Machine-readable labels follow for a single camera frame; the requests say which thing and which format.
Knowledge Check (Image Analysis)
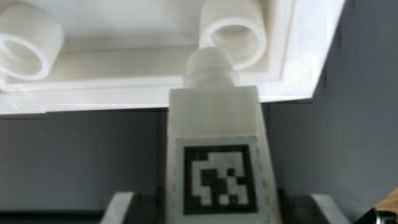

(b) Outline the white square table top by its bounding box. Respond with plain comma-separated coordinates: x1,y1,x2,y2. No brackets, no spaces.
0,0,346,116

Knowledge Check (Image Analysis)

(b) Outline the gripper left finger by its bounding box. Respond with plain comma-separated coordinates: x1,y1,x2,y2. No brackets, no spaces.
98,191,165,224

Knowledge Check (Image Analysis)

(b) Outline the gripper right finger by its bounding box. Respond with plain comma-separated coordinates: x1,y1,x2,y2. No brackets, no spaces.
275,189,352,224

